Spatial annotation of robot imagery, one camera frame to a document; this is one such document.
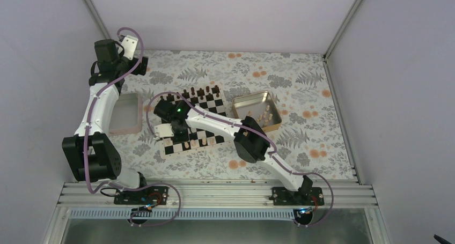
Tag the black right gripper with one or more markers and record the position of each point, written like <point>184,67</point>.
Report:
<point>184,138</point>

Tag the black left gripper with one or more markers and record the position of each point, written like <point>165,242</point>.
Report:
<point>142,70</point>

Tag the light wooden chess pawn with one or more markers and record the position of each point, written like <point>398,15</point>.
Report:
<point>193,144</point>

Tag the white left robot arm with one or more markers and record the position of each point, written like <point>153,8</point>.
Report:
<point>90,154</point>

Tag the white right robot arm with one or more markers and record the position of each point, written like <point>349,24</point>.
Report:
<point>251,143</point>

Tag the black white chessboard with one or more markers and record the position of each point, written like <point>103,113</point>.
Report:
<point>209,98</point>

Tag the pink tin lid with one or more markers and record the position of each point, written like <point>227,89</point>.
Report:
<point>127,115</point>

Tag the gold metal tin tray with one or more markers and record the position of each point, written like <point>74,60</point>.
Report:
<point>260,106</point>

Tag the floral patterned table mat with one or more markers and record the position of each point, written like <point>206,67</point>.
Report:
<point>309,138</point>

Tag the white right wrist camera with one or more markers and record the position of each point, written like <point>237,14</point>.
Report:
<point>163,130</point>

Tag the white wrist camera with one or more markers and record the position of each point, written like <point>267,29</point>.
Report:
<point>129,43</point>
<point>163,130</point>

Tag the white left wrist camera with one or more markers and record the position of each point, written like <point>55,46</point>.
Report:
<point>129,43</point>

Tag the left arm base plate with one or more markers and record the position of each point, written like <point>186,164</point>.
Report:
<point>156,195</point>

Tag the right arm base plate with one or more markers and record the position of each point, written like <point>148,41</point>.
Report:
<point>280,196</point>

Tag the aluminium rail frame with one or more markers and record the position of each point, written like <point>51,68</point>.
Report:
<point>228,194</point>

